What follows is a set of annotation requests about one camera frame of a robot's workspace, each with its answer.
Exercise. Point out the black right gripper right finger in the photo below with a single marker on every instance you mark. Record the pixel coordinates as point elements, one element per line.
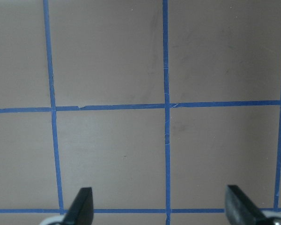
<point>240,210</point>

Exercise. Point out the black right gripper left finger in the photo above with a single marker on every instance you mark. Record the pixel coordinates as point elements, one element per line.
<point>81,211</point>

